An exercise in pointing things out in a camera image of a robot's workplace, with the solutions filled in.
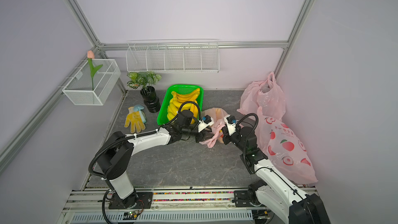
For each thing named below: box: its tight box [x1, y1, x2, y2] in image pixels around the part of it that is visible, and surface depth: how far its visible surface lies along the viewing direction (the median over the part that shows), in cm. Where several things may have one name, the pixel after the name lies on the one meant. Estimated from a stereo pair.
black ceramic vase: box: [140, 85, 161, 114], surface depth 102 cm
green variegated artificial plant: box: [126, 71, 163, 90], surface depth 93 cm
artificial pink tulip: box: [87, 49, 104, 91], surface depth 86 cm
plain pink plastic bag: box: [236, 71, 286, 121], surface depth 107 cm
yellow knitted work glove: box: [124, 106, 146, 134], surface depth 104 cm
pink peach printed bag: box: [254, 113, 319, 185], surface depth 77 cm
